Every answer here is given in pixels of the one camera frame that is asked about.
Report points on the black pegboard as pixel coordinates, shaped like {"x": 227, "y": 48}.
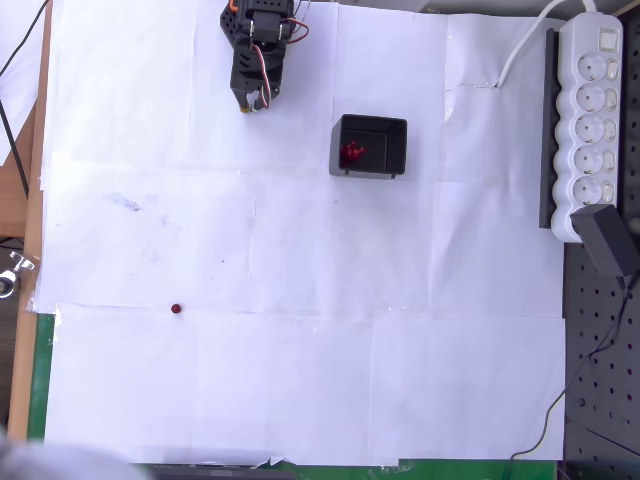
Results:
{"x": 605, "y": 400}

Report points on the black rail under power strip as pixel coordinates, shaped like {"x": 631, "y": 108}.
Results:
{"x": 547, "y": 125}

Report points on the blurred grey round object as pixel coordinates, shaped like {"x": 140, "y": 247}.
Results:
{"x": 50, "y": 460}

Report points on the metal clamp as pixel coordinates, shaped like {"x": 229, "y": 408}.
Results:
{"x": 15, "y": 272}

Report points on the black power adapter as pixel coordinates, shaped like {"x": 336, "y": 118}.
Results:
{"x": 605, "y": 235}

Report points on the red objects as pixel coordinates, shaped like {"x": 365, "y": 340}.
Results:
{"x": 353, "y": 151}

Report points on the black box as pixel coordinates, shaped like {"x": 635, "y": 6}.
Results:
{"x": 395, "y": 150}

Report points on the red pawn piece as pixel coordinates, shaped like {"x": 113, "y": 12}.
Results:
{"x": 176, "y": 308}

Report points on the white paper table cover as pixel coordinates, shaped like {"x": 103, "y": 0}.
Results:
{"x": 300, "y": 300}

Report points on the white power strip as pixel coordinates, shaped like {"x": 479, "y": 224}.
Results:
{"x": 590, "y": 125}

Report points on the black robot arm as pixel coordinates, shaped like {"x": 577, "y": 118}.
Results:
{"x": 265, "y": 20}

